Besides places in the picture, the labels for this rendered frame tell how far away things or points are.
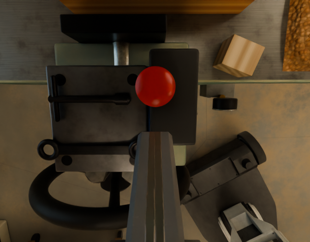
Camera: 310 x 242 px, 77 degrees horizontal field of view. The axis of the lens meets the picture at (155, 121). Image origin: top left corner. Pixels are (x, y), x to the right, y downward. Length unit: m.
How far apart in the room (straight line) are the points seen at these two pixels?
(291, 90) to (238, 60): 1.18
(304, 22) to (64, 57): 0.28
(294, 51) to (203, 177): 0.89
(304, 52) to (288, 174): 1.28
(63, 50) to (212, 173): 1.00
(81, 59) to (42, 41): 0.10
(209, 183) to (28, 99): 1.16
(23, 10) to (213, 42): 0.25
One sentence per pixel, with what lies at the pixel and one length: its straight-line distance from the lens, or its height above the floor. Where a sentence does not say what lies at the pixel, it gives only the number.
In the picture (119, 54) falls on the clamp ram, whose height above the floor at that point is 0.96.
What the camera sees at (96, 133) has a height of 1.00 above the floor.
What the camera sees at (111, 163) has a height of 1.00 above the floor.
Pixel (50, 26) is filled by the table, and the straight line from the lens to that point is 0.31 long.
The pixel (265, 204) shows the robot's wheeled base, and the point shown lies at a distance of 1.35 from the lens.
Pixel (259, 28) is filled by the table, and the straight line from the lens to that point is 0.31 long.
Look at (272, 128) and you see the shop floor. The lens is 1.40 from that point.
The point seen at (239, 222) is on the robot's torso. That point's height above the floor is 0.36.
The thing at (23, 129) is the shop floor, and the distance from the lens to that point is 1.45.
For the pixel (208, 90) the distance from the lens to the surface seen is 0.57.
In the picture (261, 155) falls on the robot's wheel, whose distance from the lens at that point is 1.17.
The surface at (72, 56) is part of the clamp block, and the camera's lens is 0.23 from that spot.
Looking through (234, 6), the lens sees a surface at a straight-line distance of 0.28.
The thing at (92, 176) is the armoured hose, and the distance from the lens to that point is 0.23.
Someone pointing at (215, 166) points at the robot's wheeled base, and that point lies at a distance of 1.11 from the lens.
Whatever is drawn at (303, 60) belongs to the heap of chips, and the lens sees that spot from 0.32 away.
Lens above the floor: 1.17
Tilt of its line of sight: 80 degrees down
